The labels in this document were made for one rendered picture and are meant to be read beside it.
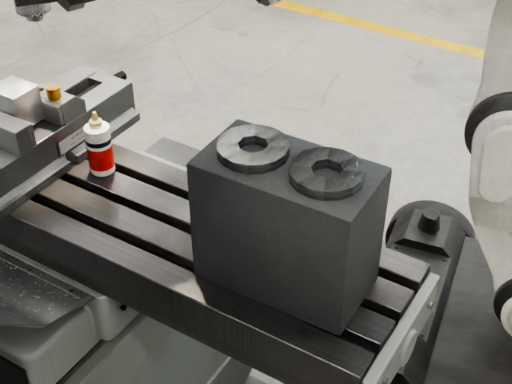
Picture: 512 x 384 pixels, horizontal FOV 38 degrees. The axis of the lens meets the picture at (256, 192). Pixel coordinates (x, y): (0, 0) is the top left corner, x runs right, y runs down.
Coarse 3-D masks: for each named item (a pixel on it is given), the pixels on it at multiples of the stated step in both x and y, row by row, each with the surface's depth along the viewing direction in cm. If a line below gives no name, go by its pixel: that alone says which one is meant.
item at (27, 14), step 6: (24, 6) 100; (30, 6) 100; (36, 6) 100; (42, 6) 101; (48, 6) 102; (18, 12) 101; (24, 12) 100; (30, 12) 100; (36, 12) 100; (42, 12) 101; (48, 12) 102
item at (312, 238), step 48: (240, 144) 92; (288, 144) 91; (192, 192) 93; (240, 192) 88; (288, 192) 86; (336, 192) 84; (384, 192) 90; (192, 240) 98; (240, 240) 93; (288, 240) 89; (336, 240) 84; (240, 288) 98; (288, 288) 93; (336, 288) 89
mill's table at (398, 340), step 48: (48, 192) 117; (96, 192) 120; (144, 192) 117; (0, 240) 118; (48, 240) 110; (96, 240) 108; (144, 240) 108; (96, 288) 110; (144, 288) 103; (192, 288) 100; (384, 288) 100; (432, 288) 102; (192, 336) 103; (240, 336) 97; (288, 336) 93; (336, 336) 97; (384, 336) 93
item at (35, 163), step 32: (96, 96) 126; (128, 96) 130; (0, 128) 111; (32, 128) 112; (64, 128) 119; (128, 128) 131; (0, 160) 112; (32, 160) 115; (64, 160) 121; (0, 192) 111; (32, 192) 115
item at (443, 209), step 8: (424, 200) 168; (432, 200) 168; (400, 208) 172; (408, 208) 168; (416, 208) 167; (424, 208) 166; (440, 208) 166; (448, 208) 166; (392, 216) 173; (456, 216) 165; (464, 216) 167; (392, 224) 170; (464, 224) 165; (472, 232) 167
